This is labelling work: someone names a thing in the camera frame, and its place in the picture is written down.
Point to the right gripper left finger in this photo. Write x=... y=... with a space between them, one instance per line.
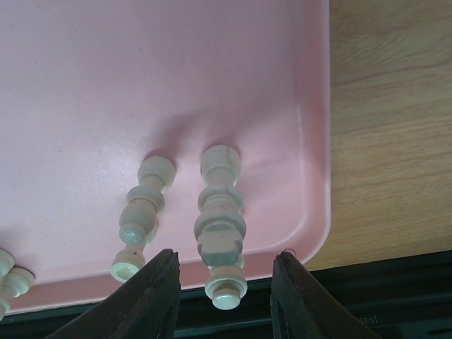
x=146 y=306

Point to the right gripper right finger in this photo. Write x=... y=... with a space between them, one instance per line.
x=302 y=308

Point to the white chess piece in tray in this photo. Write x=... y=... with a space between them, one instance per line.
x=220 y=228
x=15 y=281
x=226 y=285
x=144 y=201
x=130 y=259

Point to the pink plastic tray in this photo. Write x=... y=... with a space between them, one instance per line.
x=89 y=89

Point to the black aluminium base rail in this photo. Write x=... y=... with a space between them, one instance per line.
x=398 y=298

